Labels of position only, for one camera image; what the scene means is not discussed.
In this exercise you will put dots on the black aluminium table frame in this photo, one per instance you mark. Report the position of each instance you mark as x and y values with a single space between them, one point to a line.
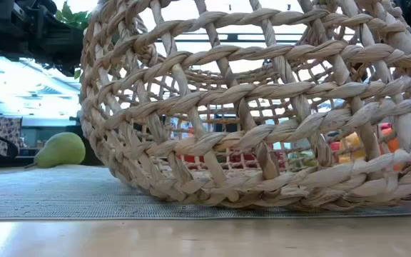
2 161

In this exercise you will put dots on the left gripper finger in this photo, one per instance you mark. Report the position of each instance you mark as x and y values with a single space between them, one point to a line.
63 46

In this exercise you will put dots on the green leafy plant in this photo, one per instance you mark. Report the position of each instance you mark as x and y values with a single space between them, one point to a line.
71 16

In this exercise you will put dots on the green pear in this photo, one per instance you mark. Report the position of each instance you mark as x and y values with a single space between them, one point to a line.
61 150

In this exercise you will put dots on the woven wicker basket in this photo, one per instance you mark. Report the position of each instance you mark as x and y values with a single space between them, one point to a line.
298 192

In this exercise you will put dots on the patterned fabric chair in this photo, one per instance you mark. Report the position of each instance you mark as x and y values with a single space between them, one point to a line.
4 132

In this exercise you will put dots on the grey woven placemat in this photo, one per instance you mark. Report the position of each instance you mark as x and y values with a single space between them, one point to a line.
48 192

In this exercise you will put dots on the yellow bell pepper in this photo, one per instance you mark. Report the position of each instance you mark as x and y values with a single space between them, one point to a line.
351 142

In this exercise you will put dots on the green cucumber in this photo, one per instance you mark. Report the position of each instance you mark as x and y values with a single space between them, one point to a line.
300 161

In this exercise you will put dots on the orange fruit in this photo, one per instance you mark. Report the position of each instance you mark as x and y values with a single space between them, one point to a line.
392 144

